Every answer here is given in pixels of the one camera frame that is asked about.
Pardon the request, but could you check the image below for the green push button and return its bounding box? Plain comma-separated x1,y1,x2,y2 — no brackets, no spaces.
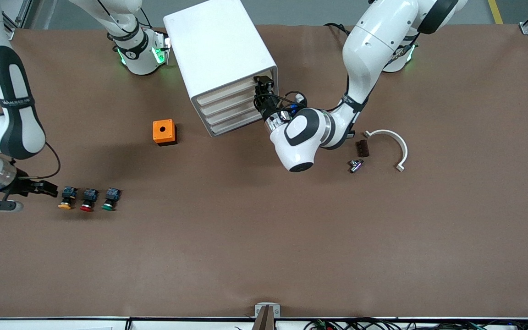
101,187,122,211

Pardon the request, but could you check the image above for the red push button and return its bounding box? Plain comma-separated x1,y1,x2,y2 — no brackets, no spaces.
80,188,99,212

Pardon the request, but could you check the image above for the yellow push button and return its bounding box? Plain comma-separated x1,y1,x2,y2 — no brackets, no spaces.
58,186,78,210

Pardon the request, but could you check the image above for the brown table mat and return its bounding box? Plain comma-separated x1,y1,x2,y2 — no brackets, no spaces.
0,23,528,319

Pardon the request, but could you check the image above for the black cable bundle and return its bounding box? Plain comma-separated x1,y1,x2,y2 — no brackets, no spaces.
303,318,528,330

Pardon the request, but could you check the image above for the white cable tray ledge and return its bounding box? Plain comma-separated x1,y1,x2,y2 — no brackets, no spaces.
0,317,528,330

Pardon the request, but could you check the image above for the orange box with hole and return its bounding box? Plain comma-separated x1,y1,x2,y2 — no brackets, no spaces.
152,119,177,146

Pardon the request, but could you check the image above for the white half-ring pipe clamp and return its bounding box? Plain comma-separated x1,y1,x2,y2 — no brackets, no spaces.
363,129,408,172

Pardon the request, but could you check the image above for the aluminium profile post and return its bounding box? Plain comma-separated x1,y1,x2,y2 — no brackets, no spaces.
254,302,281,330

